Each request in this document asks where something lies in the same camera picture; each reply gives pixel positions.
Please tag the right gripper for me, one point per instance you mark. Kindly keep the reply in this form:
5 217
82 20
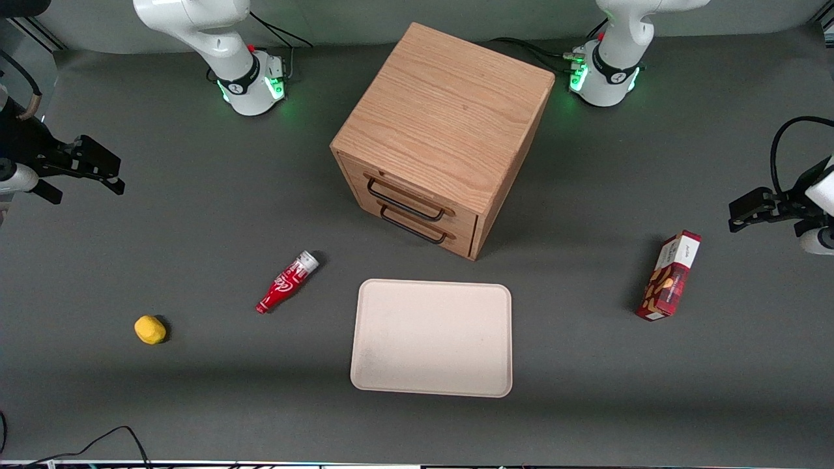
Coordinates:
27 144

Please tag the wooden drawer under cabinet lid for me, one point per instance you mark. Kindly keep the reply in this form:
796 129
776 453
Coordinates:
352 170

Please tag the red plaid cookie box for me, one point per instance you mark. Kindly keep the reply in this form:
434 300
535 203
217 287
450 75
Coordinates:
668 280

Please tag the wooden drawer at cabinet base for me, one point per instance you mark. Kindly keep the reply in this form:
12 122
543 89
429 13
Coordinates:
464 242

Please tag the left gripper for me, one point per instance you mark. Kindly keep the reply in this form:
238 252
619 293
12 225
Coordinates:
799 196

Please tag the beige rectangular tray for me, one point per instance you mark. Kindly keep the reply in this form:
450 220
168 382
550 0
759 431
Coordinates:
430 339

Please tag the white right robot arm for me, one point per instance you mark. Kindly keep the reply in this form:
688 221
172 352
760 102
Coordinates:
215 45

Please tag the yellow lemon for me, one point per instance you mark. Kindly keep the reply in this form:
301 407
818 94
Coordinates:
150 329

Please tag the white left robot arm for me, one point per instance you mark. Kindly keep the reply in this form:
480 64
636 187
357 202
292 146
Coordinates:
616 58

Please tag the wooden drawer cabinet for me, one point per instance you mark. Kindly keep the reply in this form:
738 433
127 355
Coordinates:
443 111

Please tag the red cola bottle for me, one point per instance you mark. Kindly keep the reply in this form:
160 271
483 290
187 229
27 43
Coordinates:
283 286

